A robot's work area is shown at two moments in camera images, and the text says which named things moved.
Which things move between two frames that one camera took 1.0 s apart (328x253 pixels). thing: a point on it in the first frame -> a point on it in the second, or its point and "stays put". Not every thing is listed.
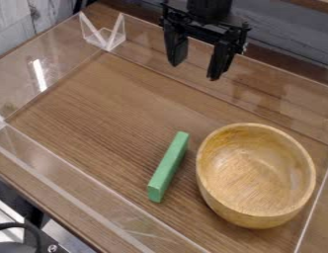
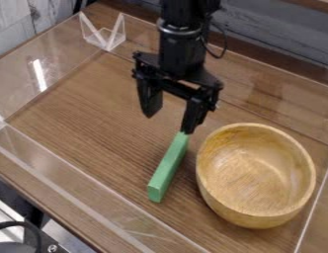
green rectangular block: (161, 179) stays put
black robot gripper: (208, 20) -> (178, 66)
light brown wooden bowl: (256, 175) stays put
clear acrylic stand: (103, 38) stays put
